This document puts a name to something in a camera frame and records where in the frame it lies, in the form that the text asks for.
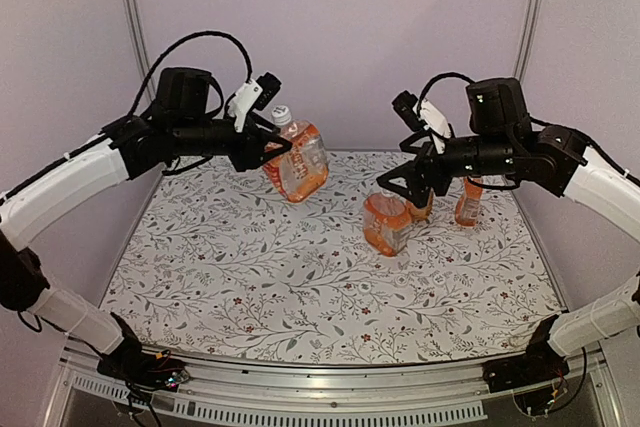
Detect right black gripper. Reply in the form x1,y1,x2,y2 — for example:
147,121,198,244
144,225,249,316
375,132,515,207

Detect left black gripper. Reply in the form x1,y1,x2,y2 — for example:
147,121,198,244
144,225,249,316
174,114,294,172

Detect white cap green characters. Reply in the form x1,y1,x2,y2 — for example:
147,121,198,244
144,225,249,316
271,105,293,127

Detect slim red-label tea bottle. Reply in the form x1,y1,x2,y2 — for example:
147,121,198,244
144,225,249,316
262,115,329,203

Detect black-label orange drink bottle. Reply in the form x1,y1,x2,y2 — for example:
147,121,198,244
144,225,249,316
405,190,434,223

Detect orange grey-label tea bottle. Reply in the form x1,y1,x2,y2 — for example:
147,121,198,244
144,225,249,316
363,190,412,257

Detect wide orange tea bottle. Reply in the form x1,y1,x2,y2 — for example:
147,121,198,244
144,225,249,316
454,177,483,227

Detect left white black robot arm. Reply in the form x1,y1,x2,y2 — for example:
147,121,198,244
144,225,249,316
1,67,292,390

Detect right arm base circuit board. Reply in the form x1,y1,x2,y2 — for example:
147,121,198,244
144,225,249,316
512,371,568,419

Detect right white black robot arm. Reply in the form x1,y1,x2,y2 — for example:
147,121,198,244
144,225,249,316
377,77,639,392

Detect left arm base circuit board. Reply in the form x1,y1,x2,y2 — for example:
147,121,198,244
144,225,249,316
123,350,191,391

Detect floral patterned table mat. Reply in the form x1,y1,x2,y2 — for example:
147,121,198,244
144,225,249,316
102,152,563,364

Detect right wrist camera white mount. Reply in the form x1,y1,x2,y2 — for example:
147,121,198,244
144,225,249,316
392,91,453,154

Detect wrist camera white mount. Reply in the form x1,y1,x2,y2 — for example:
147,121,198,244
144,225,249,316
392,91,453,154
225,72,282,133

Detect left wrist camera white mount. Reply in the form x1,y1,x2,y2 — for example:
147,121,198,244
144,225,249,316
225,72,282,133

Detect right black braided cable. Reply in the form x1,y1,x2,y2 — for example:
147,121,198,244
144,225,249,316
417,71,476,103

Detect black braided cable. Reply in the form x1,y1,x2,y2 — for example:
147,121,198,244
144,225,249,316
417,71,476,103
127,30,254,118

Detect left black braided cable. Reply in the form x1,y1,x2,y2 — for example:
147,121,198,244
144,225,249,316
127,30,254,118

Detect front aluminium rail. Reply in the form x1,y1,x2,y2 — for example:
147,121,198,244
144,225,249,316
43,340,625,426

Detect right aluminium frame post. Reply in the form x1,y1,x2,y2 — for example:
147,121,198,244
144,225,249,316
513,0,543,82

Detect aluminium frame post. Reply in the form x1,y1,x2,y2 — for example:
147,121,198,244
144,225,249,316
513,0,543,82
122,0,151,80

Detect left aluminium frame post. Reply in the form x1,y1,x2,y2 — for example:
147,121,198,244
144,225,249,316
122,0,151,80

